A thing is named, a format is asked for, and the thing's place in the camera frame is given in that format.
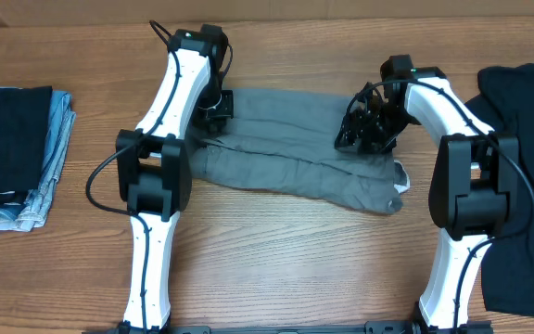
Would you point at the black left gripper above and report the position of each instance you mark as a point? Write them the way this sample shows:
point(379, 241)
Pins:
point(218, 111)

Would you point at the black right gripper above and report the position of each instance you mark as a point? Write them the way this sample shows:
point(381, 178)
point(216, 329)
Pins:
point(360, 134)

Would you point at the grey shorts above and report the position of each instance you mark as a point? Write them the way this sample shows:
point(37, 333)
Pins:
point(283, 141)

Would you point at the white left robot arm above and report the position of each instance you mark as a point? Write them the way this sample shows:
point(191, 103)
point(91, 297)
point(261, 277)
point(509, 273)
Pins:
point(154, 171)

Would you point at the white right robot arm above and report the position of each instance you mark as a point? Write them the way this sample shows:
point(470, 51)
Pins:
point(473, 189)

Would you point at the black t-shirt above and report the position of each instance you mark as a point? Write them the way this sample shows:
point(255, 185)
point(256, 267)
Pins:
point(506, 102)

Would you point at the folded blue jeans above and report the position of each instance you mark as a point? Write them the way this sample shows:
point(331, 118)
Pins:
point(34, 209)

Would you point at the brown cardboard backdrop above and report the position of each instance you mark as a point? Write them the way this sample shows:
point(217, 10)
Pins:
point(30, 13)

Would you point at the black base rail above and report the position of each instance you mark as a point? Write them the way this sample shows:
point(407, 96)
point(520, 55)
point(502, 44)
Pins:
point(285, 329)

